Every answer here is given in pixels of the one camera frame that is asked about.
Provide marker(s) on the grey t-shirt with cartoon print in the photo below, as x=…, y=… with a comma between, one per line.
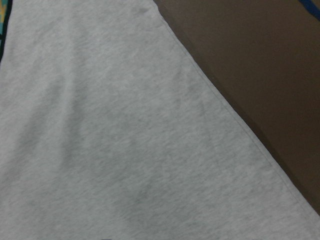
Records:
x=109, y=130

